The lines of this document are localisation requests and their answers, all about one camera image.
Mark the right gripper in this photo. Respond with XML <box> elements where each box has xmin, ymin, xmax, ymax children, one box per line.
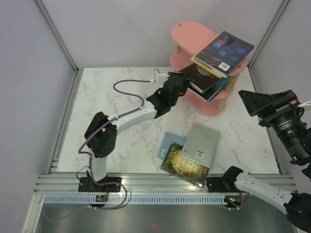
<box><xmin>238</xmin><ymin>87</ymin><xmax>310</xmax><ymax>161</ymax></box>

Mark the black Moon and Sixpence book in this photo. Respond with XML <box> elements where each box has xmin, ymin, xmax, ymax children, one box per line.
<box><xmin>179</xmin><ymin>64</ymin><xmax>224</xmax><ymax>94</ymax></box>

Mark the yellow cover book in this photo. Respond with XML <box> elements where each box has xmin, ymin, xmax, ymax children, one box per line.
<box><xmin>190</xmin><ymin>33</ymin><xmax>230</xmax><ymax>78</ymax></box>

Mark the teal ocean cover book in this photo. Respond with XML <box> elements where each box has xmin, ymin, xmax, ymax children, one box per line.
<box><xmin>192</xmin><ymin>83</ymin><xmax>227</xmax><ymax>104</ymax></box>

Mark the blue Wuthering Heights book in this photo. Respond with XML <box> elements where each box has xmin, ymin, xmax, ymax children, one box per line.
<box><xmin>188</xmin><ymin>77</ymin><xmax>230</xmax><ymax>102</ymax></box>

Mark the dark blue Robinson Crusoe book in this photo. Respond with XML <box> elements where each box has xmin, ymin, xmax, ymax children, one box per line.
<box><xmin>195</xmin><ymin>30</ymin><xmax>255</xmax><ymax>78</ymax></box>

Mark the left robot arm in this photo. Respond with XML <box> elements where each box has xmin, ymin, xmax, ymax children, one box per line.
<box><xmin>78</xmin><ymin>72</ymin><xmax>191</xmax><ymax>193</ymax></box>

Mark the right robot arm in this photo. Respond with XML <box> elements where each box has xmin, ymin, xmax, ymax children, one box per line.
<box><xmin>206</xmin><ymin>90</ymin><xmax>311</xmax><ymax>233</ymax></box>

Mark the pink three-tier shelf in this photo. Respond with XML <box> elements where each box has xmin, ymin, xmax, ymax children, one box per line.
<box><xmin>170</xmin><ymin>21</ymin><xmax>248</xmax><ymax>117</ymax></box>

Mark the light blue thin book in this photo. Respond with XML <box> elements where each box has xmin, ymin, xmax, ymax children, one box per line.
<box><xmin>157</xmin><ymin>132</ymin><xmax>187</xmax><ymax>160</ymax></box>

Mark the grey cover book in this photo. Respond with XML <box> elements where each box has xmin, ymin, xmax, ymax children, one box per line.
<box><xmin>181</xmin><ymin>123</ymin><xmax>221</xmax><ymax>168</ymax></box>

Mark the green forest cover book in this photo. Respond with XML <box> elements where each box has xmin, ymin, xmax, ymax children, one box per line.
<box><xmin>160</xmin><ymin>143</ymin><xmax>209</xmax><ymax>187</ymax></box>

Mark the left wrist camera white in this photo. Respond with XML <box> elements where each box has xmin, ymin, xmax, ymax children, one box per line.
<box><xmin>150</xmin><ymin>70</ymin><xmax>169</xmax><ymax>85</ymax></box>

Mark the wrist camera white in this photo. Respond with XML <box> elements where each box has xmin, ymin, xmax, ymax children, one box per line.
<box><xmin>150</xmin><ymin>70</ymin><xmax>169</xmax><ymax>85</ymax></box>
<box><xmin>299</xmin><ymin>100</ymin><xmax>311</xmax><ymax>111</ymax></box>

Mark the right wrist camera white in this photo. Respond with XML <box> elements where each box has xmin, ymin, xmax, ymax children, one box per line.
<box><xmin>299</xmin><ymin>100</ymin><xmax>311</xmax><ymax>111</ymax></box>

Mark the right aluminium corner post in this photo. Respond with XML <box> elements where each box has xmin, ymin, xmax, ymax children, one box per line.
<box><xmin>248</xmin><ymin>0</ymin><xmax>292</xmax><ymax>70</ymax></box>

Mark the aluminium corner post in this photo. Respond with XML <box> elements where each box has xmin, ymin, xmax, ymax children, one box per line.
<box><xmin>248</xmin><ymin>0</ymin><xmax>292</xmax><ymax>70</ymax></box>
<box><xmin>33</xmin><ymin>0</ymin><xmax>79</xmax><ymax>74</ymax></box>

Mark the aluminium rail frame front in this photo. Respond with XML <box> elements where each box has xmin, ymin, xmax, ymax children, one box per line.
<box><xmin>34</xmin><ymin>172</ymin><xmax>297</xmax><ymax>195</ymax></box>

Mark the left aluminium corner post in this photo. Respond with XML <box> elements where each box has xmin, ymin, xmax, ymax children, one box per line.
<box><xmin>33</xmin><ymin>0</ymin><xmax>79</xmax><ymax>74</ymax></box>

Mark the white slotted cable duct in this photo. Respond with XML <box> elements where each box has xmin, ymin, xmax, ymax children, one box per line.
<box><xmin>44</xmin><ymin>194</ymin><xmax>227</xmax><ymax>205</ymax></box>

